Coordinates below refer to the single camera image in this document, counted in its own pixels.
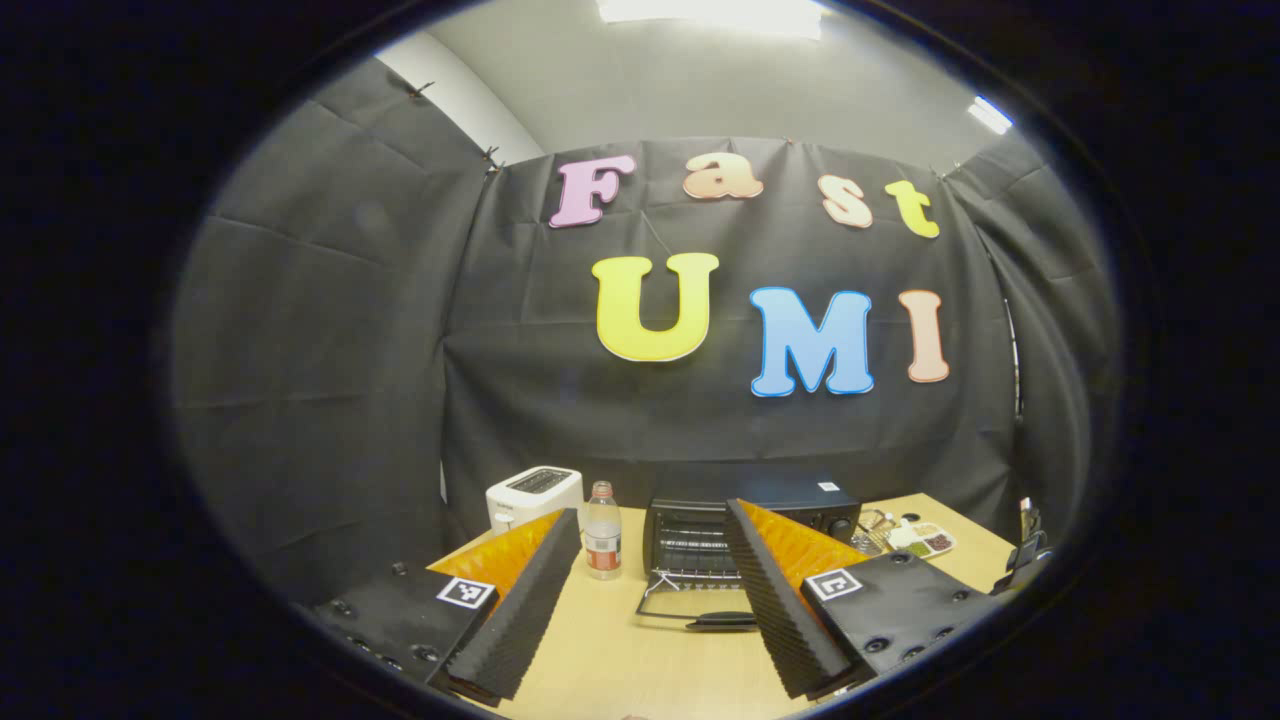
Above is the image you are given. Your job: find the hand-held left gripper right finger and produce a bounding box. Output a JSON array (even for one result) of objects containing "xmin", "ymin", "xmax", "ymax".
[{"xmin": 721, "ymin": 497, "xmax": 998, "ymax": 701}]

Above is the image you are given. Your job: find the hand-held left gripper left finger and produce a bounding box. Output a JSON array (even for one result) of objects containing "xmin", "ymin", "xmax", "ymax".
[{"xmin": 308, "ymin": 506, "xmax": 584, "ymax": 703}]

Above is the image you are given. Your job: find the black electric oven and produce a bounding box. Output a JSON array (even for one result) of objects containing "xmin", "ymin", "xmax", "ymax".
[{"xmin": 636, "ymin": 474, "xmax": 864, "ymax": 634}]

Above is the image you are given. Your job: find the clear plastic water bottle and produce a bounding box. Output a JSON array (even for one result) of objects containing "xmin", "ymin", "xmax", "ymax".
[{"xmin": 584, "ymin": 480, "xmax": 624, "ymax": 582}]

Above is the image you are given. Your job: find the white divided dish with beans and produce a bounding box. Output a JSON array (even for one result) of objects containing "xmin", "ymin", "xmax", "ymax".
[{"xmin": 884, "ymin": 519, "xmax": 957, "ymax": 559}]

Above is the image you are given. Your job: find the white toaster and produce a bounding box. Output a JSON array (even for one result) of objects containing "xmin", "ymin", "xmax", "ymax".
[{"xmin": 485, "ymin": 465, "xmax": 586, "ymax": 537}]

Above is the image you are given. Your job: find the black backdrop cloth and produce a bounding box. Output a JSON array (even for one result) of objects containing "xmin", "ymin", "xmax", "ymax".
[{"xmin": 170, "ymin": 55, "xmax": 1121, "ymax": 607}]

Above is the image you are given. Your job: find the small ceiling light panel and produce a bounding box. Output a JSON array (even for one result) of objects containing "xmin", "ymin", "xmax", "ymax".
[{"xmin": 966, "ymin": 94, "xmax": 1015, "ymax": 137}]

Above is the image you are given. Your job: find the metal wire basket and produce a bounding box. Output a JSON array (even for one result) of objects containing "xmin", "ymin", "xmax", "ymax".
[{"xmin": 853, "ymin": 507, "xmax": 898, "ymax": 556}]

